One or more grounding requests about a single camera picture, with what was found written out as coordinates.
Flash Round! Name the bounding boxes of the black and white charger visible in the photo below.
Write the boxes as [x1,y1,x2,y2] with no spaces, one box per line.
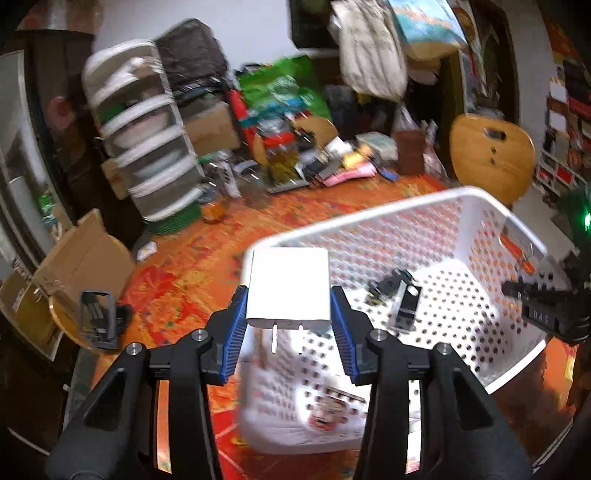
[387,280,422,333]

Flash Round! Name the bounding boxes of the Hello Kitty charger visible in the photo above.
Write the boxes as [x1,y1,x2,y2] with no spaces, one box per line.
[308,391,363,432]

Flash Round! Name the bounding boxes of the white perforated plastic basket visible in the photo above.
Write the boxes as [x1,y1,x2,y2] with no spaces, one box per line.
[238,187,550,454]

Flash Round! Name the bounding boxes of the black toy car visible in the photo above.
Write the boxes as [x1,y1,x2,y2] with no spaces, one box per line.
[366,269,414,305]

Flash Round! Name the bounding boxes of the white plug adapter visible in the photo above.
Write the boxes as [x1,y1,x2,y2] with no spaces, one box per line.
[246,247,331,353]

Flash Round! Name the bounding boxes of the black phone stand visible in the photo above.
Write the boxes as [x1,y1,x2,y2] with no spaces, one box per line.
[77,290,133,352]

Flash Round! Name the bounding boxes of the round wooden stool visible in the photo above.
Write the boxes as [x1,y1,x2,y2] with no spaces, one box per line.
[48,296,94,351]

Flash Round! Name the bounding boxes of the wooden chair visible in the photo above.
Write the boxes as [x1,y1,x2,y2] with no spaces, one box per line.
[450,114,536,208]

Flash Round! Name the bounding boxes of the cardboard box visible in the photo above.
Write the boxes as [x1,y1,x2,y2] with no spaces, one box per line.
[33,209,135,314]

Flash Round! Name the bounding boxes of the small white card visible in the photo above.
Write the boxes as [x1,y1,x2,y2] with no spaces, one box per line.
[135,241,158,262]

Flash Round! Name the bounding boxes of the green plastic basket base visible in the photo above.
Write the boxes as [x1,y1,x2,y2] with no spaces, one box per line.
[144,202,201,236]

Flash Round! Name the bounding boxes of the orange honey jar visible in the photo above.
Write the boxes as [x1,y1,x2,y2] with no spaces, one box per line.
[200,197,229,224]

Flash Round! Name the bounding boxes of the white remote control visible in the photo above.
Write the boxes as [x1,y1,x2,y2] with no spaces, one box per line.
[217,161,242,199]

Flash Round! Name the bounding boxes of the beige hanging tote bag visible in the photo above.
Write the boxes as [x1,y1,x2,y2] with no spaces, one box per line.
[329,1,408,102]

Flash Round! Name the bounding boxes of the red lid pickle jar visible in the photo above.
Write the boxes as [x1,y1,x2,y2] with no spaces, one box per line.
[263,131,300,186]

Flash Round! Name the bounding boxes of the stacked mesh food cover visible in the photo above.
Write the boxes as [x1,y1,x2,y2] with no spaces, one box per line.
[82,40,204,223]

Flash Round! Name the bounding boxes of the dark glass door cabinet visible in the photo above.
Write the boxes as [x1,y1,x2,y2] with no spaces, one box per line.
[1,41,71,362]

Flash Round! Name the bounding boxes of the green shopping bag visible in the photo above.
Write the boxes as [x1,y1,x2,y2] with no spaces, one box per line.
[235,55,332,120]

